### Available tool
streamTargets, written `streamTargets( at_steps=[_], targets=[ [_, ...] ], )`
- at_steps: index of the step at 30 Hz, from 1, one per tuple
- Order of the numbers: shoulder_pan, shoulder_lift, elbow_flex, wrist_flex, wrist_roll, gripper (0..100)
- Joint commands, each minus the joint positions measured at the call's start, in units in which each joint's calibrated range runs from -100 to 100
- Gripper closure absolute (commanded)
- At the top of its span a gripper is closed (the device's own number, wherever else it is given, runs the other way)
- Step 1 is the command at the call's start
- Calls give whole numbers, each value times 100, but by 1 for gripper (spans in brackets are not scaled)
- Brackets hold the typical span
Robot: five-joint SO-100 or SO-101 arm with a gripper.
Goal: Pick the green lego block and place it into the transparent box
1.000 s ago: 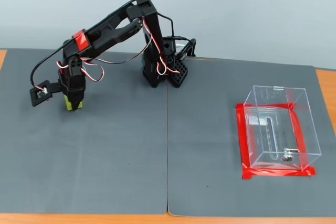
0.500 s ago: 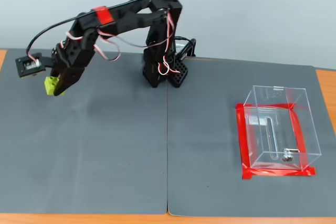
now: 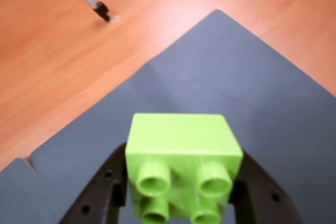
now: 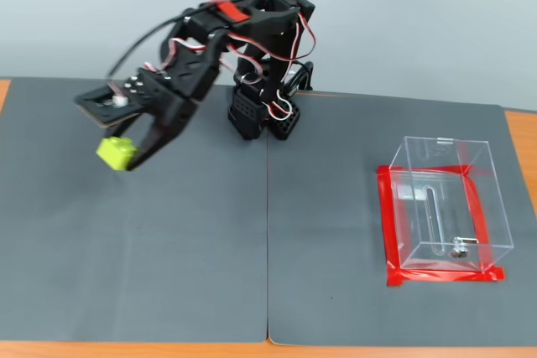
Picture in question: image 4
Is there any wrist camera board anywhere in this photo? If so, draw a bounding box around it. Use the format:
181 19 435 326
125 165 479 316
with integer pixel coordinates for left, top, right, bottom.
74 83 146 128

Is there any red tape wrap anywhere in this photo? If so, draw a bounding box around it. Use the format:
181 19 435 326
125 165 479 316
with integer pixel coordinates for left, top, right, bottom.
213 0 251 23

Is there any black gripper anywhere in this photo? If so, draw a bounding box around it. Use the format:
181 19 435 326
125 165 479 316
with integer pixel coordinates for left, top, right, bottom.
112 34 224 172

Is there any grey foam mat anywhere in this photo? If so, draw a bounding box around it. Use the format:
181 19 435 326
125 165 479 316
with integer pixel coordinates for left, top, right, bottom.
266 90 537 349
0 76 269 345

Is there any black base cable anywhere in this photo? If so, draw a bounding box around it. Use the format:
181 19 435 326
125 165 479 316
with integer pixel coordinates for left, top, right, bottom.
284 61 315 93

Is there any green lego block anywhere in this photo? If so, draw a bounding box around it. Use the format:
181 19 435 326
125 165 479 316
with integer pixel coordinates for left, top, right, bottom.
95 136 140 173

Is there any red white servo wire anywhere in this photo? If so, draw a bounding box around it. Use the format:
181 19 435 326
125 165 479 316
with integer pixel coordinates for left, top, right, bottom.
160 36 207 73
262 89 295 120
268 9 318 62

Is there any transparent acrylic box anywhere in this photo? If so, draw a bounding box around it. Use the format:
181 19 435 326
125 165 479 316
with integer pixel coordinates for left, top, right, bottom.
388 135 515 274

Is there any black camera cable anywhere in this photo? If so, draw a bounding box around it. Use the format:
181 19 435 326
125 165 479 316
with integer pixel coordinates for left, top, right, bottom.
107 0 223 79

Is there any red tape strip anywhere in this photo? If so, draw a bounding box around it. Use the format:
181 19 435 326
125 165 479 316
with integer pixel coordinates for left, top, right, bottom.
376 164 400 288
386 266 506 288
462 169 495 271
377 163 475 179

